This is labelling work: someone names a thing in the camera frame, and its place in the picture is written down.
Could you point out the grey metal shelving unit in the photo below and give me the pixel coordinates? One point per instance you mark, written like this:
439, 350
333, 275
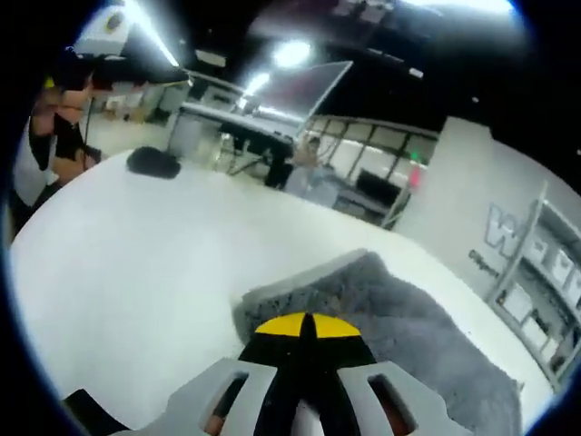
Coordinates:
513, 281

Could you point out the ceiling light strip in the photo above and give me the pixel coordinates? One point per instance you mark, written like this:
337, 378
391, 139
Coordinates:
156, 36

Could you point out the person's left hand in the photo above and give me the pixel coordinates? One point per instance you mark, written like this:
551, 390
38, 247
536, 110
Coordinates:
68, 102

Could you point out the row of white storage bins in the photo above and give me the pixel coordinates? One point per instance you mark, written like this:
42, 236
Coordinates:
544, 290

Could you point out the black monitor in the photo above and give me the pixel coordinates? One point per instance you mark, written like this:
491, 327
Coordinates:
379, 186

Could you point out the grey workbench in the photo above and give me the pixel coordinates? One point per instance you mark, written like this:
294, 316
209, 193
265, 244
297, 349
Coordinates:
363, 202

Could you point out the pink sign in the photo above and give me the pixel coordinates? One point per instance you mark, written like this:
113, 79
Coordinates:
416, 176

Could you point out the green exit sign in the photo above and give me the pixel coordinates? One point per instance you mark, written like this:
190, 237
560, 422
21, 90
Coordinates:
415, 156

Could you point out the grey folding table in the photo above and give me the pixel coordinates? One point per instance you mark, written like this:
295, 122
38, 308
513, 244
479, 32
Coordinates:
227, 118

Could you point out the black fuzzy cloth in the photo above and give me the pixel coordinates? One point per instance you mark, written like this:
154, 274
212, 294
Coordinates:
154, 162

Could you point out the small dark hanging screen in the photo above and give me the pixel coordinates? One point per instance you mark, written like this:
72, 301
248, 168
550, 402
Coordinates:
304, 91

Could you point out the grey towel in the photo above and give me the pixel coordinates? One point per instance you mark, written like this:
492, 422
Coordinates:
408, 327

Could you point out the white metal stand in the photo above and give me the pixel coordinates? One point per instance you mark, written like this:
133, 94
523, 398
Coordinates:
397, 204

